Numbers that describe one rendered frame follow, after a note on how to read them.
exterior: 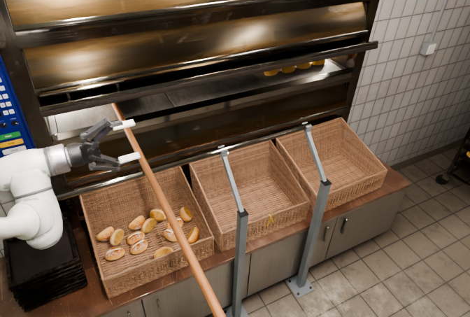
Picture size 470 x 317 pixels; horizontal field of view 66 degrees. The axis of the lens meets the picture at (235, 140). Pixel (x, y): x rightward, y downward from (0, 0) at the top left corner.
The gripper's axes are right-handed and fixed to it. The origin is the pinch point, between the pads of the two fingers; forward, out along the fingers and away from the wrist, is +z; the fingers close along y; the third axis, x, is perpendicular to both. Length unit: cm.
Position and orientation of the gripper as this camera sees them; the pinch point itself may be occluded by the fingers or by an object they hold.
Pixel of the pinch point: (133, 139)
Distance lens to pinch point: 123.7
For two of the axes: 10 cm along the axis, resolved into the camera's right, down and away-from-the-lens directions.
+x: 4.6, 5.5, -6.9
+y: -0.3, 7.9, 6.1
